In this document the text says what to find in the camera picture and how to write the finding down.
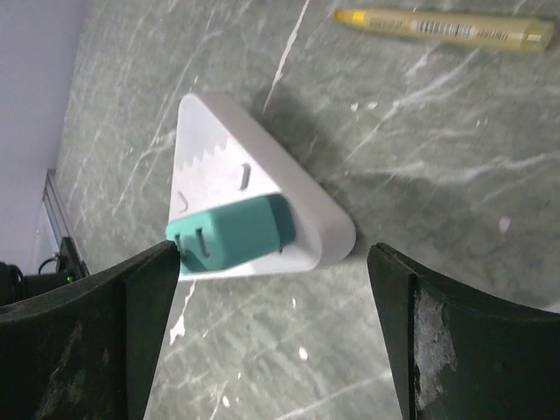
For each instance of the white triangular socket board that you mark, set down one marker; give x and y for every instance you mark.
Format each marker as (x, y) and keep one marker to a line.
(223, 155)

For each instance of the teal plug block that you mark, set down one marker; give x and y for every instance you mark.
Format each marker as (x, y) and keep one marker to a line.
(226, 236)

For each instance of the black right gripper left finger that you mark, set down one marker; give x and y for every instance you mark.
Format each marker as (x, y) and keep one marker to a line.
(86, 349)

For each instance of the yellow marker pen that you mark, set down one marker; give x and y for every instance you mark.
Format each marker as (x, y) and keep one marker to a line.
(526, 34)

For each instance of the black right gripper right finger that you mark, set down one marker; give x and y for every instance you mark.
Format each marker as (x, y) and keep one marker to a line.
(456, 352)

